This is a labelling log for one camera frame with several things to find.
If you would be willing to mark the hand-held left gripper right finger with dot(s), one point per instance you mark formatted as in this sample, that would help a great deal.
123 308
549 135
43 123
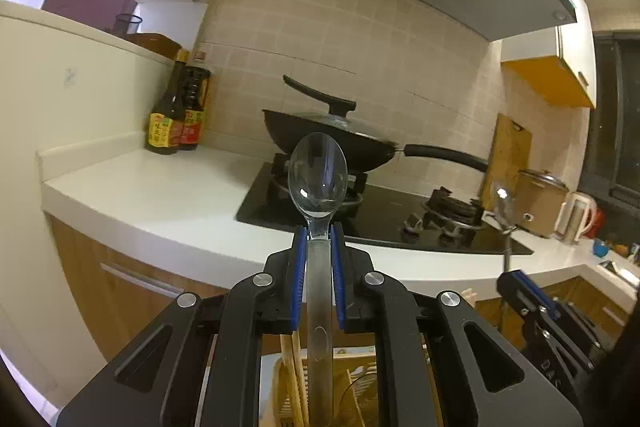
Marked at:
337 277

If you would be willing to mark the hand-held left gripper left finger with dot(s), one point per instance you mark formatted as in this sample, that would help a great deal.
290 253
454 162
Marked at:
301 277

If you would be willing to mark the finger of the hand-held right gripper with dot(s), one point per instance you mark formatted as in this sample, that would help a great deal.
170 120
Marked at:
520 294

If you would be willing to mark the clear plastic spoon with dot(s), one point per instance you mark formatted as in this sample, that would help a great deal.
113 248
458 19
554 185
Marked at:
320 307
502 202

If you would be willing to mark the wooden chopstick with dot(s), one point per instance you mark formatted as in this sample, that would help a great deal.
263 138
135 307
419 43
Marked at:
299 382
286 377

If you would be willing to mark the beige plastic utensil basket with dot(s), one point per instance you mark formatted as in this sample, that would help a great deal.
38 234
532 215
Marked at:
360 387

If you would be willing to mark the black glass gas cooktop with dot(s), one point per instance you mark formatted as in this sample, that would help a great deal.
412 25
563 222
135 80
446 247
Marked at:
390 217

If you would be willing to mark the beige rice cooker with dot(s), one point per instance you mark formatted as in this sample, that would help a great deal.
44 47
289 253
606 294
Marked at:
542 207

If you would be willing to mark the small blue object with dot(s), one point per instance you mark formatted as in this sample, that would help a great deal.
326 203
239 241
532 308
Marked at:
601 248

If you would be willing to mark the white electric kettle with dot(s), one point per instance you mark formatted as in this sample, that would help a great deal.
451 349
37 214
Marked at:
575 217

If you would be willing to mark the red container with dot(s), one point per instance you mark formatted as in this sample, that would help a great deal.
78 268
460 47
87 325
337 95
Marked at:
599 222

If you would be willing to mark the black wok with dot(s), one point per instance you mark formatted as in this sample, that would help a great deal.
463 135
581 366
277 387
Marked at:
370 152

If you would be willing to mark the wooden cutting board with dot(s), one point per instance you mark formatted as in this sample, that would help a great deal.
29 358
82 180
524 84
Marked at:
510 152

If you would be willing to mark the white kitchen countertop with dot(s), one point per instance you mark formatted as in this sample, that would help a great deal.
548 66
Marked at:
150 187

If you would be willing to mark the dark window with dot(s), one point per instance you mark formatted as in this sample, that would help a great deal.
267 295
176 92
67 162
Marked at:
620 132

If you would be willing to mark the dark bottle with red label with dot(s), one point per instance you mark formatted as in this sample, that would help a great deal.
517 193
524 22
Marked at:
196 107

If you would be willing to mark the tall soy sauce bottle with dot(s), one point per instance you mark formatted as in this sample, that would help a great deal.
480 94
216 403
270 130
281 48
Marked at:
165 127

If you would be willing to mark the brown box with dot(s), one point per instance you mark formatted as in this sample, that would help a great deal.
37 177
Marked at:
155 46

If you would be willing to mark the white and yellow wall cabinet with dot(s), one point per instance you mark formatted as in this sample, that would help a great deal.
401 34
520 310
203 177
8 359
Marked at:
550 77

